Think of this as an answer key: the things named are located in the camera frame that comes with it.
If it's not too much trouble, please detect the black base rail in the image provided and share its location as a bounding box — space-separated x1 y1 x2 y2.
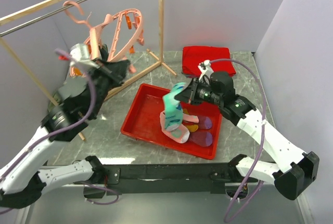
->
93 163 243 194

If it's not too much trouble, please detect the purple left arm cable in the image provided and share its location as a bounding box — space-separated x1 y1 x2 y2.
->
0 48 122 214

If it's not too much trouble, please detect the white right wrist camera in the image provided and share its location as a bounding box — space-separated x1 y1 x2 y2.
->
198 60 214 82

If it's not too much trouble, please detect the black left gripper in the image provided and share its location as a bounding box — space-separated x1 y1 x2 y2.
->
86 57 132 117

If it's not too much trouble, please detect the teal patterned sock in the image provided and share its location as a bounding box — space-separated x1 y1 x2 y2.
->
162 82 186 132

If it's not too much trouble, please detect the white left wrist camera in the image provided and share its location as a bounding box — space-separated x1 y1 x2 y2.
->
55 43 98 69

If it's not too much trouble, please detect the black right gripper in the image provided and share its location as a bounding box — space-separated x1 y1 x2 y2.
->
175 77 222 107

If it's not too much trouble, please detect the wooden clothes rack frame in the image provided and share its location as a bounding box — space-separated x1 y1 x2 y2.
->
0 0 178 141

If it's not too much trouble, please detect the purple maroon sock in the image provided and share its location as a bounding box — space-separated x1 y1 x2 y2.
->
188 131 213 147
196 116 213 130

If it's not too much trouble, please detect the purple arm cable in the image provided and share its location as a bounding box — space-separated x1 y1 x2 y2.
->
208 59 267 223
0 48 122 214

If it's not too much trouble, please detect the folded red cloth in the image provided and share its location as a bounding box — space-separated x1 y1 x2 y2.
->
181 46 237 82

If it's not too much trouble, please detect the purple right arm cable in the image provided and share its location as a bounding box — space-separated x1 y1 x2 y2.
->
208 59 267 223

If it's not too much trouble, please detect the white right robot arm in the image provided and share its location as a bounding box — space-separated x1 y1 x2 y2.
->
175 72 319 200

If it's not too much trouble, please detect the red plastic tray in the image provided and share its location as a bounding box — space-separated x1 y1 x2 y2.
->
121 83 222 160

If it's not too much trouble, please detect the metal hanging rod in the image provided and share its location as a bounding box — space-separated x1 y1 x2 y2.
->
1 0 88 37

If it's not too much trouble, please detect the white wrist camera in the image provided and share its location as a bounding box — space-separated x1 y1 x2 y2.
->
55 43 98 69
198 60 214 82

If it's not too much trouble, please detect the olive green cloth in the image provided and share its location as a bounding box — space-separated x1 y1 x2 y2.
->
47 92 61 113

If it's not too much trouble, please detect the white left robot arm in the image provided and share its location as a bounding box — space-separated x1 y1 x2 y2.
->
1 60 130 212

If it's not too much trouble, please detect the pink round clip hanger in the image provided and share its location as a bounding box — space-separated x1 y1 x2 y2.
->
65 8 144 62

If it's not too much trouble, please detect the pink ribbed sock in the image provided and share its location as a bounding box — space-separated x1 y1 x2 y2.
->
160 112 190 144

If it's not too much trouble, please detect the yellow orange sock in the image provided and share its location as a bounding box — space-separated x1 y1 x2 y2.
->
183 109 199 133

